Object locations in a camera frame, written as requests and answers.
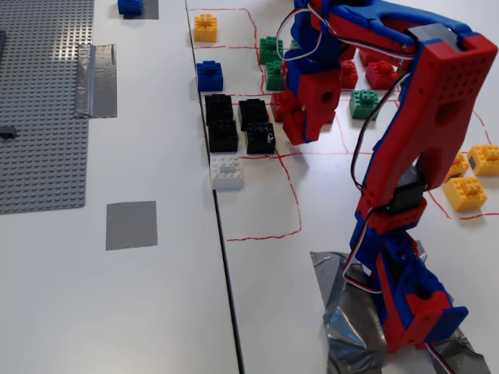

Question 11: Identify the white toy brick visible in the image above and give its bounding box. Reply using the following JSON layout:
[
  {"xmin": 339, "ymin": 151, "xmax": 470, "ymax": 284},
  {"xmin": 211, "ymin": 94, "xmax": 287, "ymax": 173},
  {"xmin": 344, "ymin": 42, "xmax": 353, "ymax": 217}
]
[{"xmin": 209, "ymin": 154, "xmax": 246, "ymax": 191}]

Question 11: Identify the grey duct tape strip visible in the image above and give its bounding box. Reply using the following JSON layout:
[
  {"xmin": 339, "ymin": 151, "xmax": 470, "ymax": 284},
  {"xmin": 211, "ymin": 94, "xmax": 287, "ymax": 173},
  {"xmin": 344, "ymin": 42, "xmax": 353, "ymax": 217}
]
[{"xmin": 73, "ymin": 43, "xmax": 118, "ymax": 119}]

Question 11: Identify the grey studded baseplate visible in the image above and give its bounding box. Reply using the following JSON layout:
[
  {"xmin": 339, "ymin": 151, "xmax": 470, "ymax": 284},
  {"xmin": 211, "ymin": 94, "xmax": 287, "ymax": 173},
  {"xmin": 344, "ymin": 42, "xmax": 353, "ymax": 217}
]
[{"xmin": 0, "ymin": 0, "xmax": 94, "ymax": 215}]

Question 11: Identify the white red cable end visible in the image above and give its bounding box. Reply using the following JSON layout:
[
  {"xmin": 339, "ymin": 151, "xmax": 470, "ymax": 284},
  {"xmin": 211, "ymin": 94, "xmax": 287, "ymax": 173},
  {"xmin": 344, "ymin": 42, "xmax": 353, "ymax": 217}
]
[{"xmin": 423, "ymin": 341, "xmax": 457, "ymax": 374}]

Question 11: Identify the white red wrist cable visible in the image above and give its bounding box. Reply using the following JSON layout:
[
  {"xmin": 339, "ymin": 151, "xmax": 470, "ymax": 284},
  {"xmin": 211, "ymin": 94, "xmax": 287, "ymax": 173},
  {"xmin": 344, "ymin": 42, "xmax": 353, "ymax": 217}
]
[{"xmin": 275, "ymin": 5, "xmax": 336, "ymax": 64}]

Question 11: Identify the crumpled silver duct tape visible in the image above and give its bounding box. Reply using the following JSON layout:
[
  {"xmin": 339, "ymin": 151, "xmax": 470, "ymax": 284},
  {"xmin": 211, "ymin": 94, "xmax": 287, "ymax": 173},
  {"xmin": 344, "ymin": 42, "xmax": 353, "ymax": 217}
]
[{"xmin": 310, "ymin": 241, "xmax": 492, "ymax": 374}]

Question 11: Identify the yellow toy brick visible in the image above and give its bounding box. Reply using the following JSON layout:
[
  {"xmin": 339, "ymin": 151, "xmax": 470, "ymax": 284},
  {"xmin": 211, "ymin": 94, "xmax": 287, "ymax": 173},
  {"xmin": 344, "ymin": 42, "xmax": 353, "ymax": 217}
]
[
  {"xmin": 444, "ymin": 150, "xmax": 472, "ymax": 182},
  {"xmin": 444, "ymin": 175, "xmax": 488, "ymax": 213},
  {"xmin": 466, "ymin": 143, "xmax": 499, "ymax": 177},
  {"xmin": 193, "ymin": 13, "xmax": 218, "ymax": 43}
]

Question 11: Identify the black toy brick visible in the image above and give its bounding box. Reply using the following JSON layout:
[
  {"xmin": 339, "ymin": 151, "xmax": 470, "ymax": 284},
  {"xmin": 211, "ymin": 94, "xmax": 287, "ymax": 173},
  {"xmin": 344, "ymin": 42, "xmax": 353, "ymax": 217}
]
[
  {"xmin": 207, "ymin": 119, "xmax": 239, "ymax": 153},
  {"xmin": 203, "ymin": 93, "xmax": 234, "ymax": 126},
  {"xmin": 237, "ymin": 98, "xmax": 270, "ymax": 132},
  {"xmin": 245, "ymin": 122, "xmax": 277, "ymax": 155}
]

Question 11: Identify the blue toy brick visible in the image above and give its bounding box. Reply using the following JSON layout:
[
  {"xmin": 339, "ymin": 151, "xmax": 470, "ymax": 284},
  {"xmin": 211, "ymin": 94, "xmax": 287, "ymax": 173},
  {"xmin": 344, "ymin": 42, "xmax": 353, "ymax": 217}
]
[
  {"xmin": 196, "ymin": 60, "xmax": 225, "ymax": 93},
  {"xmin": 117, "ymin": 0, "xmax": 144, "ymax": 16}
]

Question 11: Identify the black forearm cable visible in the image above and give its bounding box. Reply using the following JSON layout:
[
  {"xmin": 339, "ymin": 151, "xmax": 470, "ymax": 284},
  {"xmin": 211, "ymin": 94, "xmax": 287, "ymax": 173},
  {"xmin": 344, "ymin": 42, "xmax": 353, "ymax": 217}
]
[{"xmin": 350, "ymin": 72, "xmax": 412, "ymax": 192}]

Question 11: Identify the red and blue gripper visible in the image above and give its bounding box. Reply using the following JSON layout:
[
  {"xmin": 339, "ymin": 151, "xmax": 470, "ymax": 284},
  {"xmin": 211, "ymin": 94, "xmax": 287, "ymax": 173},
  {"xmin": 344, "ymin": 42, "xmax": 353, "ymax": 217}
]
[{"xmin": 285, "ymin": 38, "xmax": 342, "ymax": 144}]

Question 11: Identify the grey square tape marker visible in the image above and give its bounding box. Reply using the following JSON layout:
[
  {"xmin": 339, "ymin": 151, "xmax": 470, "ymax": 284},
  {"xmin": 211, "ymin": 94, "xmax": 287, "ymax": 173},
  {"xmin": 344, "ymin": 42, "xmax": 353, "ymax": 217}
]
[
  {"xmin": 105, "ymin": 200, "xmax": 159, "ymax": 252},
  {"xmin": 123, "ymin": 0, "xmax": 160, "ymax": 20}
]

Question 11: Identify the white red black base cable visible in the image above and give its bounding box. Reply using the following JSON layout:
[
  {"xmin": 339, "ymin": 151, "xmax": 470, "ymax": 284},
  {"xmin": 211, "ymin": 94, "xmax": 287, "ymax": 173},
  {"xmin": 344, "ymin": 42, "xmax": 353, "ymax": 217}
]
[{"xmin": 342, "ymin": 210, "xmax": 385, "ymax": 295}]

